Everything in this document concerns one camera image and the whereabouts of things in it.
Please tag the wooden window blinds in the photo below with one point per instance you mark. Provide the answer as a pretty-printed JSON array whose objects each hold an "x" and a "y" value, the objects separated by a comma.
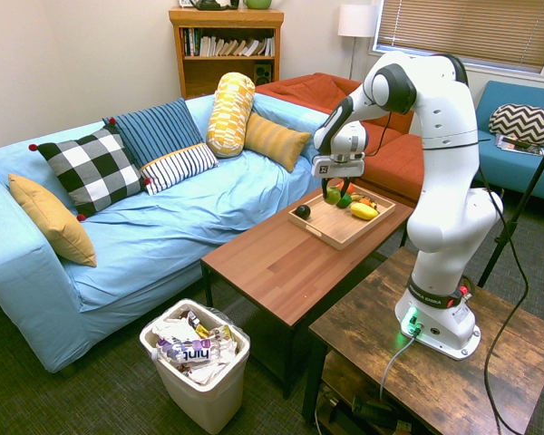
[{"x": 462, "y": 27}]

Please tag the dark spine book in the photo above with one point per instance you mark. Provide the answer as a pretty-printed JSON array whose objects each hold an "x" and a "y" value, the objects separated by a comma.
[{"x": 187, "y": 41}]

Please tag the rustic dark wood table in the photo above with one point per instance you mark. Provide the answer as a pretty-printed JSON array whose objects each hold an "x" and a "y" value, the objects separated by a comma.
[{"x": 435, "y": 385}]

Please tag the purple labelled plastic bottle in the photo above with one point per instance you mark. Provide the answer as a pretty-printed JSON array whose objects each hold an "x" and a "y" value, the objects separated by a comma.
[{"x": 188, "y": 351}]

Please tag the small black speaker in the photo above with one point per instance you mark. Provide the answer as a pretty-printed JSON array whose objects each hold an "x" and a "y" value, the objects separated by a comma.
[{"x": 263, "y": 74}]

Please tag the green lime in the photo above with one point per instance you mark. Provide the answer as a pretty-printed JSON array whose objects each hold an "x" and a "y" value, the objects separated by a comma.
[{"x": 344, "y": 203}]

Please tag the white spine book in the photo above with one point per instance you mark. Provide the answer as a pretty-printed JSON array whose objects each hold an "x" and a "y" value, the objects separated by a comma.
[{"x": 205, "y": 46}]

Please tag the overripe spotted banana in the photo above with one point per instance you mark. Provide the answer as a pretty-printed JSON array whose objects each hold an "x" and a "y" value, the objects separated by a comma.
[{"x": 359, "y": 197}]

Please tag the black white chevron pillow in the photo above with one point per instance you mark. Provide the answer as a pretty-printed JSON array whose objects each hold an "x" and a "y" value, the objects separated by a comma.
[{"x": 526, "y": 122}]

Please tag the black white shelf ornament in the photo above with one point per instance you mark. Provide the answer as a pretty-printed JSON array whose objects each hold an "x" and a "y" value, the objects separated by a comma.
[{"x": 213, "y": 4}]

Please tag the black avocado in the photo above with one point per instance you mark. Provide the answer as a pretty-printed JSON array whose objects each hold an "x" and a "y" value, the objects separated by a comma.
[{"x": 303, "y": 211}]

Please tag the black camera stand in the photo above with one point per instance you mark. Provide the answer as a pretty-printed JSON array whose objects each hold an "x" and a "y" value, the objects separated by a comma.
[{"x": 517, "y": 217}]

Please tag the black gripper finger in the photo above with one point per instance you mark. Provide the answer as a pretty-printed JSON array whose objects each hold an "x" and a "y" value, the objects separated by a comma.
[
  {"x": 345, "y": 186},
  {"x": 325, "y": 186}
]

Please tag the yellow mango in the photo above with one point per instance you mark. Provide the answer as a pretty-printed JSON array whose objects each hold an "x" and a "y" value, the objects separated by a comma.
[{"x": 364, "y": 211}]

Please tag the blue striped pillow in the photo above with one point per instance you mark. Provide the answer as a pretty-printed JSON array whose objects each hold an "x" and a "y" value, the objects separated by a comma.
[{"x": 158, "y": 127}]

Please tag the red orange round fruit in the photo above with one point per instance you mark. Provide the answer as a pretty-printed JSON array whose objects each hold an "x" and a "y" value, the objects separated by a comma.
[{"x": 350, "y": 186}]

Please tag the leaning beige book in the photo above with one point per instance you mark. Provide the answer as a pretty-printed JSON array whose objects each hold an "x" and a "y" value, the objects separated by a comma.
[{"x": 253, "y": 47}]

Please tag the teal sofa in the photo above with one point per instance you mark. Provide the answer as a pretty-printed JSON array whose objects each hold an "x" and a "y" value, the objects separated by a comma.
[{"x": 512, "y": 172}]

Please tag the light blue covered sofa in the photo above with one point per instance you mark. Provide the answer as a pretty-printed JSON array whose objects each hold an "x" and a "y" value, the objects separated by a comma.
[{"x": 163, "y": 217}]

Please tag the orange sofa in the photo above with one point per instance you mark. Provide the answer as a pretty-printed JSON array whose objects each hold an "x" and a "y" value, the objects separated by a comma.
[{"x": 390, "y": 158}]

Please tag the green spine book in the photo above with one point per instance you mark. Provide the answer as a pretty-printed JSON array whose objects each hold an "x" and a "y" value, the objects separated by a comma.
[{"x": 197, "y": 41}]

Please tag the wooden bookshelf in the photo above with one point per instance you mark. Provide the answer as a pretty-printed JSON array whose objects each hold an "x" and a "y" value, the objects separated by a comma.
[{"x": 226, "y": 18}]

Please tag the reddish wooden coffee table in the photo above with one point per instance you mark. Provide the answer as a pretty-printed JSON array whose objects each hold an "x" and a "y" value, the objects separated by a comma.
[{"x": 276, "y": 272}]

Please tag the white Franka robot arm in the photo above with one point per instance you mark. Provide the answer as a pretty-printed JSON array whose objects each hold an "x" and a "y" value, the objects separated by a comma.
[{"x": 444, "y": 136}]

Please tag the white plastic trash bin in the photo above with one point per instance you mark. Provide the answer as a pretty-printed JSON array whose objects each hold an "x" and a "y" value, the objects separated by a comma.
[{"x": 208, "y": 399}]

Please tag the green round vase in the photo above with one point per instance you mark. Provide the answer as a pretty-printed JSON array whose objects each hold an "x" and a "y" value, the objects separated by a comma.
[{"x": 257, "y": 3}]

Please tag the yellow patterned bolster pillow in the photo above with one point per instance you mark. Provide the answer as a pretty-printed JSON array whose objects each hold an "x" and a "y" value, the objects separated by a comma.
[{"x": 230, "y": 113}]

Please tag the green apple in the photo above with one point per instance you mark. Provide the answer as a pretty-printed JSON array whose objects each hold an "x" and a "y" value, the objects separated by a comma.
[{"x": 332, "y": 197}]

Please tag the magazine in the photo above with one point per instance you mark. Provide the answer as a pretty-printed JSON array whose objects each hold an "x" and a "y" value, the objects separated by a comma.
[{"x": 517, "y": 145}]

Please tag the white shade floor lamp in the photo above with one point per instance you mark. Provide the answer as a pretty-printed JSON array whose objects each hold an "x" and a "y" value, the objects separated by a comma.
[{"x": 357, "y": 20}]

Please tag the plain mustard pillow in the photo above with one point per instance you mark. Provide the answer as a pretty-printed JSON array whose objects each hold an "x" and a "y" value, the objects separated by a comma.
[{"x": 54, "y": 222}]

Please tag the small orange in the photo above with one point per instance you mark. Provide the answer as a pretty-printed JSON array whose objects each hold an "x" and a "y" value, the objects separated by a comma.
[{"x": 366, "y": 201}]

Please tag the striped mustard pillow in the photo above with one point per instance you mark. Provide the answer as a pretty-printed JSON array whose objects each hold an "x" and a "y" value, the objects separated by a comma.
[{"x": 276, "y": 140}]

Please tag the light wooden tray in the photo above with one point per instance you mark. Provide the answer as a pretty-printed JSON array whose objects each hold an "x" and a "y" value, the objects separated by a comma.
[{"x": 335, "y": 226}]

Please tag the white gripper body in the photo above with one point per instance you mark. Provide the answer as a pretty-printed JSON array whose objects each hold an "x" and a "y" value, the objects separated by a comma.
[{"x": 351, "y": 167}]

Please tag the black white checked pillow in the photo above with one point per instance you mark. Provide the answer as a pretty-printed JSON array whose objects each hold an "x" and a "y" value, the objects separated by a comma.
[{"x": 95, "y": 167}]

